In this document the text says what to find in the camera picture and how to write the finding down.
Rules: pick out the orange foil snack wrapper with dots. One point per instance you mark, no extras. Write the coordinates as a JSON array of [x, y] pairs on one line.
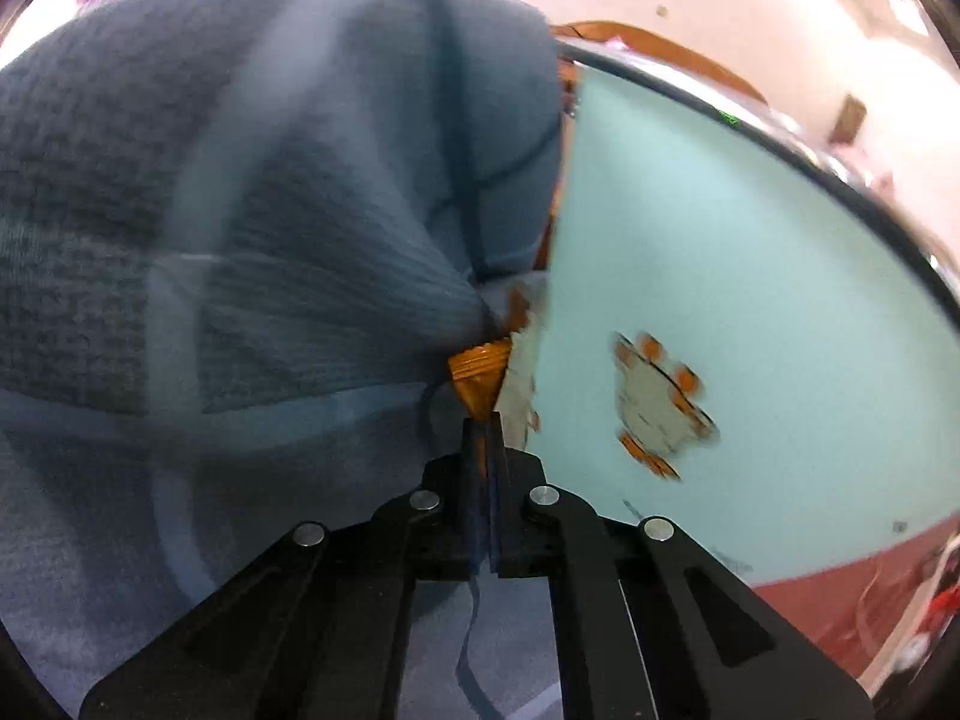
[[480, 379]]

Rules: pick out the white and orange wrapper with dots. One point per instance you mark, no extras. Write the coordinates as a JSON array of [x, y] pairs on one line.
[[660, 405]]

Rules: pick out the blue checkered tablecloth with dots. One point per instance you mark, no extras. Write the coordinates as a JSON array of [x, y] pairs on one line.
[[225, 240]]

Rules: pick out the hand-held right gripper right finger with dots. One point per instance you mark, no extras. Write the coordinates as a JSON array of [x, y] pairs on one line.
[[501, 517]]

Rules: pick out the teal enamel basin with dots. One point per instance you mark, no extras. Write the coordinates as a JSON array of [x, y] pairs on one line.
[[735, 255]]

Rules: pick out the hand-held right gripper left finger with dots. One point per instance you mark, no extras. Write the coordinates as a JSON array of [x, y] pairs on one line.
[[474, 510]]

